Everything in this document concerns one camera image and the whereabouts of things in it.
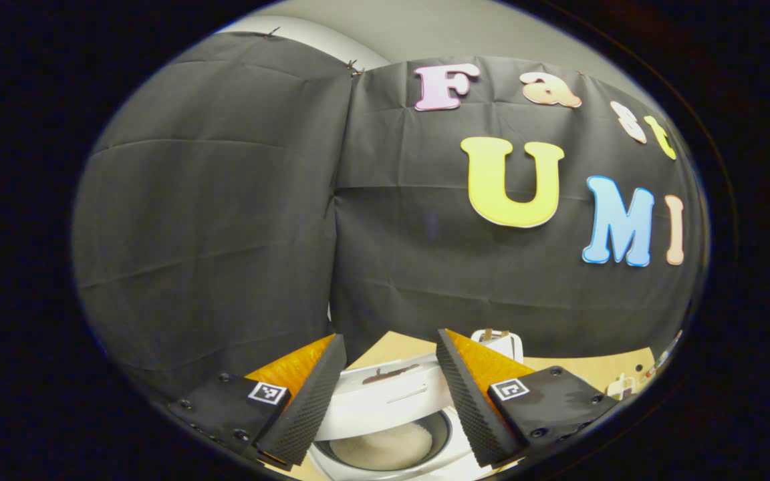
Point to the white rice cooker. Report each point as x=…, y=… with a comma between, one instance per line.
x=385, y=401

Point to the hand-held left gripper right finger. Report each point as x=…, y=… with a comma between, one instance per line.
x=468, y=407

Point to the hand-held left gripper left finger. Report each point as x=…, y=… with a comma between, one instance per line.
x=308, y=407

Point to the white divided bean dish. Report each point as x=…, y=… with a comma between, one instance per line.
x=620, y=389

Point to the white toaster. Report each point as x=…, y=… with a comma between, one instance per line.
x=508, y=349

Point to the black backdrop cloth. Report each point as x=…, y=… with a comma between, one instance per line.
x=224, y=234

